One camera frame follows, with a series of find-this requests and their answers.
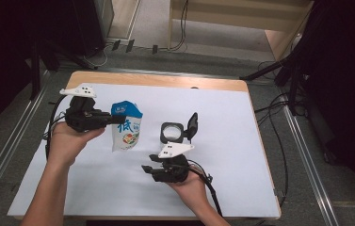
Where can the white paper sheet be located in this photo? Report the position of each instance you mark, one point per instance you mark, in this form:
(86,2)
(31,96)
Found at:
(222,141)

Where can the black metal stand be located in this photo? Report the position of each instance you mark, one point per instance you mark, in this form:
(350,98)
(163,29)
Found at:
(35,69)
(291,72)

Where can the blue and white milk carton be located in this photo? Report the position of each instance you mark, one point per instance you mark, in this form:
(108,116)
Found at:
(126,135)

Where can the person's right hand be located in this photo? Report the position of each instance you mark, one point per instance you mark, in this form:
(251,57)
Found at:
(194,191)

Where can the clear container with black lid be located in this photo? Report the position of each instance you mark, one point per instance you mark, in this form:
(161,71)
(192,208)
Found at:
(172,133)

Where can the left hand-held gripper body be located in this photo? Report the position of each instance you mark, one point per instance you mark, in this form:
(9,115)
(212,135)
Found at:
(82,119)

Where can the wooden table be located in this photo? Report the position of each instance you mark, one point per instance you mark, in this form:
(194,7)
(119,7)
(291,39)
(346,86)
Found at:
(153,80)

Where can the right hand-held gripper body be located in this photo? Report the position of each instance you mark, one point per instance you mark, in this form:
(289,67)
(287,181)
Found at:
(173,171)

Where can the dark cabinet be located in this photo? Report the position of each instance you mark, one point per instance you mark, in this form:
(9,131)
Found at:
(90,25)

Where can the metal table bracket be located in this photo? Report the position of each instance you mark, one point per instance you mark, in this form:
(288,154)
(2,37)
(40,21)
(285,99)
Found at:
(279,195)

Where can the metal floor rail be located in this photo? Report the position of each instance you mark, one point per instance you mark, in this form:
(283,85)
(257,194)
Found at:
(5,157)
(310,163)

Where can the light wooden furniture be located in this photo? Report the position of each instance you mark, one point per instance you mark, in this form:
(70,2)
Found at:
(244,15)

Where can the person's left hand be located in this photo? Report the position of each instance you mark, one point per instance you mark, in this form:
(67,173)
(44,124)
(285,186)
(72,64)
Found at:
(65,144)

